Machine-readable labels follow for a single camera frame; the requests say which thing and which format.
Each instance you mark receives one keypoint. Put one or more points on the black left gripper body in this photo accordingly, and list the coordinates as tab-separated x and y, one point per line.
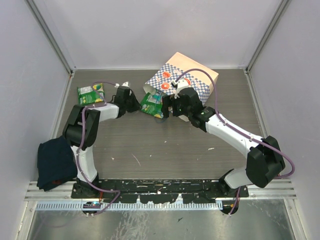
131	104

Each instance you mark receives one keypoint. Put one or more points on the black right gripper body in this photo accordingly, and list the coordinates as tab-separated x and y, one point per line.
178	109

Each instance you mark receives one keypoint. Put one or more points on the green snack packet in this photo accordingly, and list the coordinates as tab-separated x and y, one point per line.
152	104
89	95

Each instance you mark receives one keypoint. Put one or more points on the checkered paper bag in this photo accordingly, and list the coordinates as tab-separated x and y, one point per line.
200	77

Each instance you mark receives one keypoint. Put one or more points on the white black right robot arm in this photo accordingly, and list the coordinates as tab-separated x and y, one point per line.
264	161

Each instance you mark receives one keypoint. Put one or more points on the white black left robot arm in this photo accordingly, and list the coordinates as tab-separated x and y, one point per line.
81	130

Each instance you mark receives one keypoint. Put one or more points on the dark blue folded cloth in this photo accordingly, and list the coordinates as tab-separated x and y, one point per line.
55	164

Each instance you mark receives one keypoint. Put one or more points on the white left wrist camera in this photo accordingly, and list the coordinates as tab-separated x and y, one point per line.
124	86

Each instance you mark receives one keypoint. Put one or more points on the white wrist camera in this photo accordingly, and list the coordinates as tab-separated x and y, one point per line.
124	86
179	84

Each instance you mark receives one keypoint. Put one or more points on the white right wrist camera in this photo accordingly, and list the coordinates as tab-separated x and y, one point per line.
179	84

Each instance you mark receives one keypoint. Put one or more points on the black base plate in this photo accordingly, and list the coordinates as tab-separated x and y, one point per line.
156	191

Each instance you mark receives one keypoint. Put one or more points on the perforated cable duct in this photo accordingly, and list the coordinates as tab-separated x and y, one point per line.
83	206

